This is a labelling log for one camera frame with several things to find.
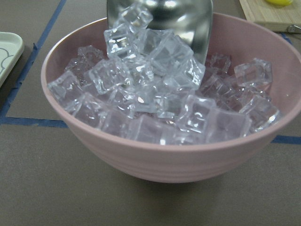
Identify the metal ice scoop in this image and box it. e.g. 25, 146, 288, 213
106, 0, 214, 66

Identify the clear ice cube pile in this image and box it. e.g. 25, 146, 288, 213
48, 3, 281, 145

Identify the pink bowl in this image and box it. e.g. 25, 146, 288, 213
40, 13, 301, 183

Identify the cream bear tray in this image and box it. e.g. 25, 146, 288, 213
0, 32, 24, 87

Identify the bamboo cutting board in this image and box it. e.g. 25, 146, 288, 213
239, 0, 301, 34

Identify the lemon half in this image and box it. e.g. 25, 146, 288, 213
266, 0, 293, 6

